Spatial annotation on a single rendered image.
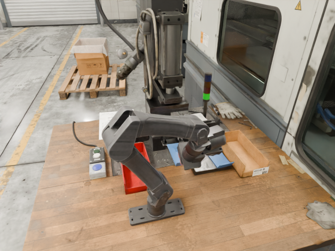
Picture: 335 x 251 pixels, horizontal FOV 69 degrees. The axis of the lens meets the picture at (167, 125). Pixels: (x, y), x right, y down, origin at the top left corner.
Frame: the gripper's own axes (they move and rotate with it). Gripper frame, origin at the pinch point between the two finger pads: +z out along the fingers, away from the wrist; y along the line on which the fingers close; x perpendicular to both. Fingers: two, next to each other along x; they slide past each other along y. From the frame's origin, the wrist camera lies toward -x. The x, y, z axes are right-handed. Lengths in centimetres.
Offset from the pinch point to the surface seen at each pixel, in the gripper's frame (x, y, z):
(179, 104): -4.7, 27.0, 0.6
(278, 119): -62, 19, 14
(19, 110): 146, 178, 232
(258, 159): -36.0, -2.2, 6.0
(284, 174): -44.1, -10.9, 4.4
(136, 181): 18.5, -1.3, 11.6
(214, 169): -14.9, -2.6, 8.3
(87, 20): 59, 759, 569
